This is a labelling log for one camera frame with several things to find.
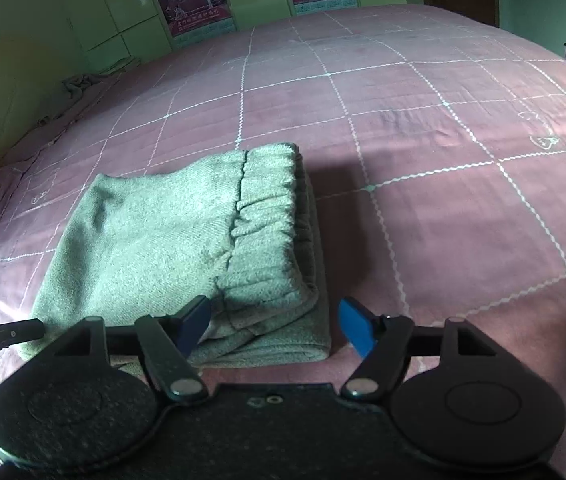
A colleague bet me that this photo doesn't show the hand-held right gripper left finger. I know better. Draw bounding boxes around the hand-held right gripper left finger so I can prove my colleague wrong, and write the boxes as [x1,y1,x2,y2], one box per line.
[54,295,213,405]

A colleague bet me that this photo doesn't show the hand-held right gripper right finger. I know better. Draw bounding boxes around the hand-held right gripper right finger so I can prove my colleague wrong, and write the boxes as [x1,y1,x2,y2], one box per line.
[337,297,498,403]

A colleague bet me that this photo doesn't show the grey pants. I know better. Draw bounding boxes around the grey pants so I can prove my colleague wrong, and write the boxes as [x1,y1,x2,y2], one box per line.
[17,142,333,367]

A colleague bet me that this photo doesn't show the pink checked bed sheet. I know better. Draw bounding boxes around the pink checked bed sheet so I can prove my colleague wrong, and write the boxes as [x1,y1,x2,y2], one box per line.
[0,2,566,480]

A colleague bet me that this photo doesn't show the crumpled grey cloth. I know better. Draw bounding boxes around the crumpled grey cloth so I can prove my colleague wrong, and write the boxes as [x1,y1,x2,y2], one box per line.
[60,56,142,112]

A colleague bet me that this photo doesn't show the pale green wardrobe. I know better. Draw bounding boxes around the pale green wardrobe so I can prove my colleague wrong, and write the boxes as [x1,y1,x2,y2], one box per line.
[0,0,409,173]

